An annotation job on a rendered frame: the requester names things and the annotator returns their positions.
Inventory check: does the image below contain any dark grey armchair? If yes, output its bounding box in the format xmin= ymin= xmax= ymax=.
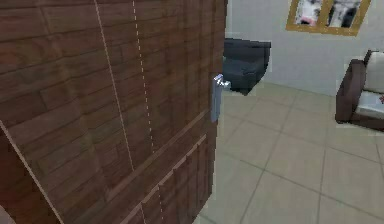
xmin=222 ymin=37 xmax=272 ymax=97

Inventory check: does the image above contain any brown wooden room door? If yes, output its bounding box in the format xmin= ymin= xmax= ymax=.
xmin=0 ymin=0 xmax=229 ymax=224

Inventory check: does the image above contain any brown sofa with white cushions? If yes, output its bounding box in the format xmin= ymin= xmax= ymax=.
xmin=334 ymin=49 xmax=384 ymax=132

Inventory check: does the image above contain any silver door handle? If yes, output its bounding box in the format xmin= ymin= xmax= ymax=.
xmin=210 ymin=73 xmax=232 ymax=124

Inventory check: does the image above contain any yellow framed wall picture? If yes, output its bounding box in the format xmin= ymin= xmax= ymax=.
xmin=285 ymin=0 xmax=373 ymax=37

